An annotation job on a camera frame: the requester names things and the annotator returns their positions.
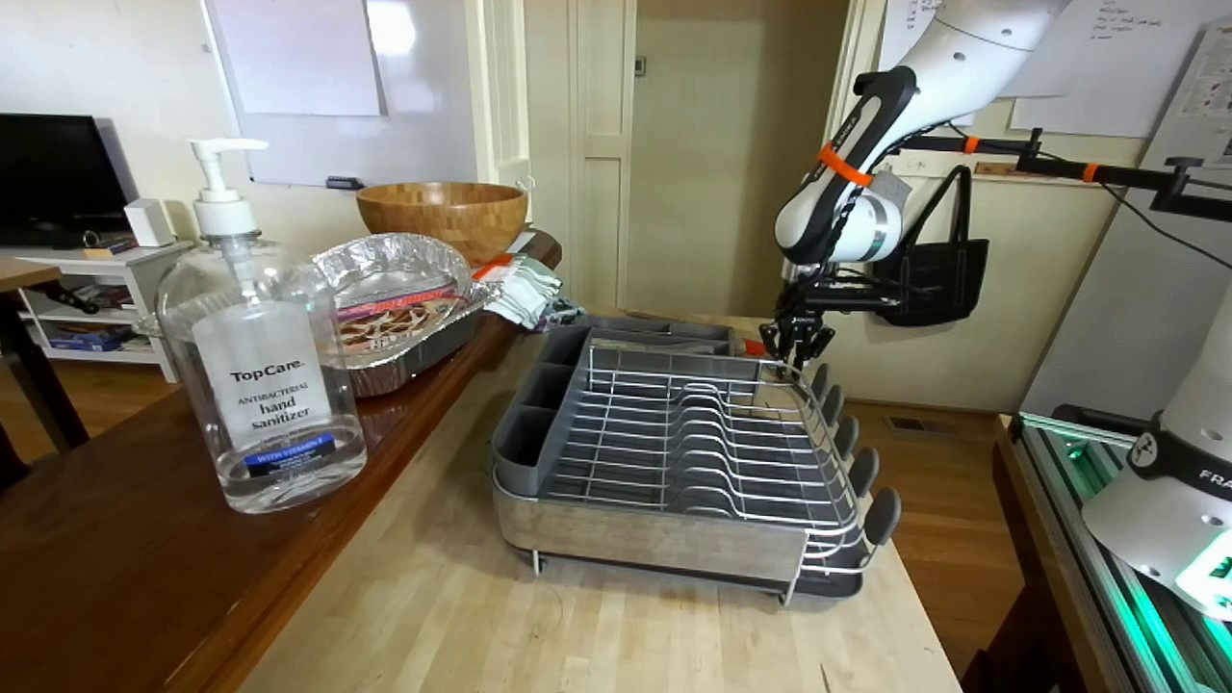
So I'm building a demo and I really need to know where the black monitor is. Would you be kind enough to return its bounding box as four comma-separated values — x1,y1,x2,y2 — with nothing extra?
0,110,136,250

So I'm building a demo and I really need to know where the aluminium foil tray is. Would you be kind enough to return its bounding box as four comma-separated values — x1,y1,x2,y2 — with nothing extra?
316,232,478,401

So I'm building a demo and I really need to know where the clear hand sanitizer bottle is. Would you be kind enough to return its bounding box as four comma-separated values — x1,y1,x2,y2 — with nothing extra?
157,137,366,514

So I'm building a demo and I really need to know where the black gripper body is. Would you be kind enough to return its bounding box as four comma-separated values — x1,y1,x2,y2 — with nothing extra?
767,269,903,367

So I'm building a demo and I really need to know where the white shelf unit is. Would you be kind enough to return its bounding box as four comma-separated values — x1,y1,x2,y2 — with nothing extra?
15,241,187,378

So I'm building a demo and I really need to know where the grey dish drying rack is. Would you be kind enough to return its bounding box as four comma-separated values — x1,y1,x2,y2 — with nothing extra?
492,319,903,598

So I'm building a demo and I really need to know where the wooden bowl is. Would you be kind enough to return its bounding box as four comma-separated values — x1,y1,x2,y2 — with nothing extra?
360,180,527,264

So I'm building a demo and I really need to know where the whiteboard on wall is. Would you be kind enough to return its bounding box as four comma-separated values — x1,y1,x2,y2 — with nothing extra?
203,0,478,187

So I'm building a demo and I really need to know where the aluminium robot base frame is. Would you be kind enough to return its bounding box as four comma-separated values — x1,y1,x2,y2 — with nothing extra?
1012,411,1232,693

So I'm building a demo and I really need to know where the black tote bag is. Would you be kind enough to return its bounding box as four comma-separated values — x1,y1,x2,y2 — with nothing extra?
882,165,989,327

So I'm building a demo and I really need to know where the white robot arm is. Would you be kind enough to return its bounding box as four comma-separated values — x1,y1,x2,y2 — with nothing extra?
761,0,1232,619

